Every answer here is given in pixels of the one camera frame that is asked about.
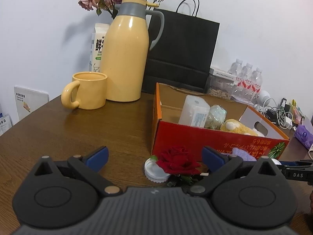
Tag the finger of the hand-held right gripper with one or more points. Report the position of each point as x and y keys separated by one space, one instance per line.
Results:
x=300 y=162
x=293 y=168

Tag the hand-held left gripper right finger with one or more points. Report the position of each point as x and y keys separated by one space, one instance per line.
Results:
x=212 y=159

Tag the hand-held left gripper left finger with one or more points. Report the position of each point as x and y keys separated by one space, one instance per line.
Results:
x=97 y=156

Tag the red cardboard box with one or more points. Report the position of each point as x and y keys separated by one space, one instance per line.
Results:
x=195 y=137

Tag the purple cloth pouch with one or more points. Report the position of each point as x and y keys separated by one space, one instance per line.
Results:
x=240 y=154

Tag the red artificial rose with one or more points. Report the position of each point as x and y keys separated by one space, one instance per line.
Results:
x=178 y=161

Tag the yellow and white plush toy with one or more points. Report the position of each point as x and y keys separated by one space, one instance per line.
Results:
x=234 y=127

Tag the clear plastic bag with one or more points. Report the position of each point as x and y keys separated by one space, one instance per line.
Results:
x=216 y=116

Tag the white plastic container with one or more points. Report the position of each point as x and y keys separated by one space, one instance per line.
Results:
x=194 y=112

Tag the white bottle cap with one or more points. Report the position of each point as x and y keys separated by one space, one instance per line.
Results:
x=154 y=172

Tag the purple tissue packet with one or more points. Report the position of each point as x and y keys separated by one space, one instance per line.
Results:
x=304 y=134

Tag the white charger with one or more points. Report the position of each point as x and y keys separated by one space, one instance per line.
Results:
x=287 y=122

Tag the colourful snack bag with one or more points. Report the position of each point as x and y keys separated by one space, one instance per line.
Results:
x=297 y=112

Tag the black charger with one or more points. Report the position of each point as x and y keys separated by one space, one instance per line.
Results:
x=270 y=113

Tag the black upright device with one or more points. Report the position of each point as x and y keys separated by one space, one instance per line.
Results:
x=283 y=102

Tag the yellow mug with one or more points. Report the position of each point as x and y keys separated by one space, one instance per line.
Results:
x=90 y=93

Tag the clear container of nuts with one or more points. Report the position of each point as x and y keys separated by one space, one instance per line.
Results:
x=220 y=91

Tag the small white fan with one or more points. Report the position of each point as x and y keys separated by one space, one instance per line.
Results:
x=262 y=95

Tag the flat white box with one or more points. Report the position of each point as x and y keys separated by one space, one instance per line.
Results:
x=221 y=73

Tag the blue and white packets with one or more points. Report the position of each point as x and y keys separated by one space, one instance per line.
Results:
x=5 y=124

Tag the yellow thermos jug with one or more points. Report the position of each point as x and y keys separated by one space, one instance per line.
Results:
x=124 y=53

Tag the white milk carton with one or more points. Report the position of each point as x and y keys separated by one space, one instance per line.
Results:
x=97 y=46

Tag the black paper bag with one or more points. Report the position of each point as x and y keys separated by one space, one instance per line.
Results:
x=181 y=44

